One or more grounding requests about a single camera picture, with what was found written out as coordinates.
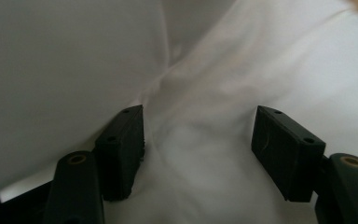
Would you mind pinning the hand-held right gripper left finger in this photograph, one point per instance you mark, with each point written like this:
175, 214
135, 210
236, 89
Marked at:
119, 155

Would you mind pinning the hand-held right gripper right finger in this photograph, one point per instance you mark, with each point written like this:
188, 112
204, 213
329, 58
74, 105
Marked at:
287, 155

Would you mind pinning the white tiered skirt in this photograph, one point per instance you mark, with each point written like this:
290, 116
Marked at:
214, 93

